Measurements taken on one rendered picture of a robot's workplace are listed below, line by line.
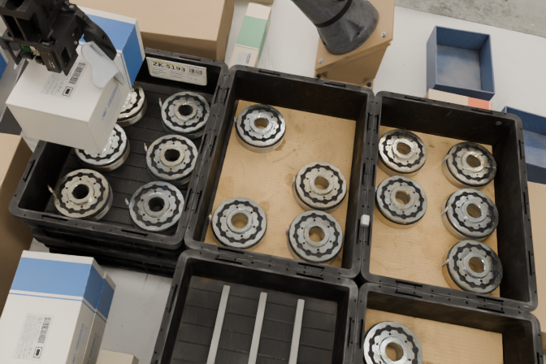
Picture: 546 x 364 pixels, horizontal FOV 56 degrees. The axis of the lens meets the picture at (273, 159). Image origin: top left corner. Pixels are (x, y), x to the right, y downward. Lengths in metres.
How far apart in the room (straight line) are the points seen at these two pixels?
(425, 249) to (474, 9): 1.89
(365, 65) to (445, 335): 0.64
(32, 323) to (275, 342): 0.40
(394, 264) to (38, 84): 0.68
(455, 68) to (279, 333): 0.88
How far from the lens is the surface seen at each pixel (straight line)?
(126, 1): 1.24
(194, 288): 0.95
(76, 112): 0.76
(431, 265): 1.04
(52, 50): 0.70
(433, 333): 1.00
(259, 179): 1.03
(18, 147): 1.06
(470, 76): 1.48
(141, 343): 1.08
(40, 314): 0.94
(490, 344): 1.04
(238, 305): 0.95
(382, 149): 1.07
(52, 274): 0.96
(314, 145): 1.08
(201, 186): 0.91
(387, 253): 1.02
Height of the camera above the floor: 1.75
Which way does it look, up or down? 61 degrees down
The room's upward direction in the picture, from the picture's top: 9 degrees clockwise
